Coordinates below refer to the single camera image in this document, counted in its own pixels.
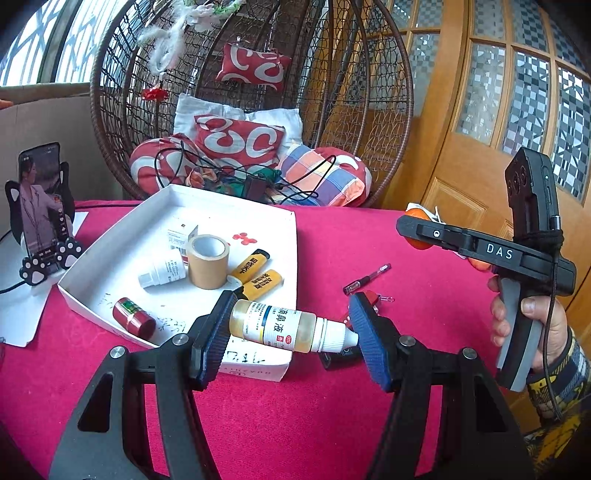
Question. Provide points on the tangerine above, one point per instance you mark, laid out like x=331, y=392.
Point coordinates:
x=421, y=244

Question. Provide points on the smartphone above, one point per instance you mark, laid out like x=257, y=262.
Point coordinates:
x=39, y=207

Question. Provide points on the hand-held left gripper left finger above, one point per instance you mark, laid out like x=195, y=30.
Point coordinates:
x=214, y=337

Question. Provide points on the red cylindrical jar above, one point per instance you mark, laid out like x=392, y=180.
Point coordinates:
x=134, y=321

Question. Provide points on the black pen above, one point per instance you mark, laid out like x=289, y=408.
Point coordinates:
x=367, y=278

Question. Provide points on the small white bottle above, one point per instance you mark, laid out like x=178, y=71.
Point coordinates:
x=168, y=271

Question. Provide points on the small red white cushion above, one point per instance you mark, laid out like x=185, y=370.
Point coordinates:
x=254, y=64

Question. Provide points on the white dreamcatcher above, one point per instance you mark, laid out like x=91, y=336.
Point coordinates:
x=161, y=50

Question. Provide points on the yellow liquid dropper bottle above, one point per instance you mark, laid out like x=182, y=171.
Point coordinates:
x=277, y=323

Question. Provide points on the red artificial flower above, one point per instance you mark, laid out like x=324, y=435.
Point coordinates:
x=157, y=93

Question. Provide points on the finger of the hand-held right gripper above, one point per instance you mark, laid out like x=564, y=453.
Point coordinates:
x=425, y=230

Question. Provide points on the person's right forearm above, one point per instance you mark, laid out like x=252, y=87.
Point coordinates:
x=563, y=415

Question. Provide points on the magenta tablecloth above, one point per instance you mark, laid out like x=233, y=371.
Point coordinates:
x=323, y=415

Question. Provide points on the orange peel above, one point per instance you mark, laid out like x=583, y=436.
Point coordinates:
x=478, y=264

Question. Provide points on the brown wicker hanging chair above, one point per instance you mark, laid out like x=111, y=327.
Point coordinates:
x=323, y=69

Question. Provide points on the white cardboard tray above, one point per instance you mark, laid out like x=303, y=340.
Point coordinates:
x=147, y=217

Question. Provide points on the person's right hand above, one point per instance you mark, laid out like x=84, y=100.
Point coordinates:
x=549, y=332

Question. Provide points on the round red white cushion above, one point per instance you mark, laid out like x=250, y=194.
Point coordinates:
x=147, y=161
x=355, y=168

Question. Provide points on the red white patterned cushions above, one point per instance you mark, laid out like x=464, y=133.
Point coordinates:
x=194, y=108

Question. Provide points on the wooden glazed door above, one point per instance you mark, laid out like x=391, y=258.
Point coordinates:
x=461, y=184

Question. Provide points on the black cat phone stand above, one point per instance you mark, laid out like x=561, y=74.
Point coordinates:
x=34, y=274

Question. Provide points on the green cloth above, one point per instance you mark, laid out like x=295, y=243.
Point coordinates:
x=235, y=184

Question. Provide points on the plaid cushion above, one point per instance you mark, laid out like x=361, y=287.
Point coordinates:
x=314, y=175

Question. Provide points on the yellow lighter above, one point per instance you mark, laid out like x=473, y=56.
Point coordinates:
x=263, y=282
x=249, y=266

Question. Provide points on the black power adapter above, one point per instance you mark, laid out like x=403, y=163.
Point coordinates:
x=255, y=189

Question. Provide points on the square red white cushion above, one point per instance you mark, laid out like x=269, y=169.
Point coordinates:
x=240, y=141

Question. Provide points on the small white medicine box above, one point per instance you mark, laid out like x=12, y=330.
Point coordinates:
x=178, y=237

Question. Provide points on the brown tape roll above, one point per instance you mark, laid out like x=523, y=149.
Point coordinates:
x=205, y=270

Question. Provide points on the window with metal grille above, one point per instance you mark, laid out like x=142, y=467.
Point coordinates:
x=46, y=46

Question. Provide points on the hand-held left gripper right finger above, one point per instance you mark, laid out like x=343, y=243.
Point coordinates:
x=369, y=341

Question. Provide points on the white paper sheet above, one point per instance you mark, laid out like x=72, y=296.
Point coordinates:
x=18, y=318

